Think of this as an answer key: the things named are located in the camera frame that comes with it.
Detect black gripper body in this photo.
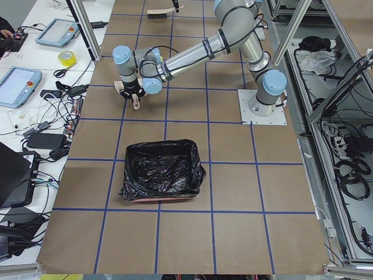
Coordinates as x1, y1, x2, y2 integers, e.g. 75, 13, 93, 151
119, 82, 145, 99

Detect beige plastic dustpan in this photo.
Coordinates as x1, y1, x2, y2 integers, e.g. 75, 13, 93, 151
114, 78, 147, 110

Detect beige hand brush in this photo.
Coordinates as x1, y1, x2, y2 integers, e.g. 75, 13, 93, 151
147, 5, 184, 19

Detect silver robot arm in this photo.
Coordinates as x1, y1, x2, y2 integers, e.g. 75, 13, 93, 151
112, 0, 287, 117

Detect black bag lined bin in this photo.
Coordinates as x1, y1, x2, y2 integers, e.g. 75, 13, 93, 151
117, 139, 206, 202

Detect yellow tape roll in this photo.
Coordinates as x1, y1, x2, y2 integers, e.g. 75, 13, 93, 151
58, 50, 77, 67

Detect black power adapter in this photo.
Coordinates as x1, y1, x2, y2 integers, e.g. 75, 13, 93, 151
90, 21, 108, 29

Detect upper teach pendant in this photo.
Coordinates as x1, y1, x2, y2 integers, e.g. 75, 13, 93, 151
35, 18, 79, 47

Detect teach pendant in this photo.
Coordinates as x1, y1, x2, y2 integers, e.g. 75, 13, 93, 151
1, 66, 42, 109
35, 18, 79, 47

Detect large black power brick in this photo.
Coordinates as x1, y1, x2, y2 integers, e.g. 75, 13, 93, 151
26, 133, 68, 149

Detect lower teach pendant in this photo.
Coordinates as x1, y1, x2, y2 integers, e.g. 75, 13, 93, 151
1, 66, 42, 109

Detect black laptop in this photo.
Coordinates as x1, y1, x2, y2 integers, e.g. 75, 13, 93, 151
1, 143, 40, 208

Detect white crumpled cloth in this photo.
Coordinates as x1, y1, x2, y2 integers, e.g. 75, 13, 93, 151
300, 51, 336, 75

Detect black handled scissors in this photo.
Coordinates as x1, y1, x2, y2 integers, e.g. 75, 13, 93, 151
53, 63, 77, 79

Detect aluminium frame post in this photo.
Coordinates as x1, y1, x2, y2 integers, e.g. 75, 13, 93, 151
66, 0, 101, 62

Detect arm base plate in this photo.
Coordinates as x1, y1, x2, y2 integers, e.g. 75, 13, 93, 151
238, 89, 287, 126

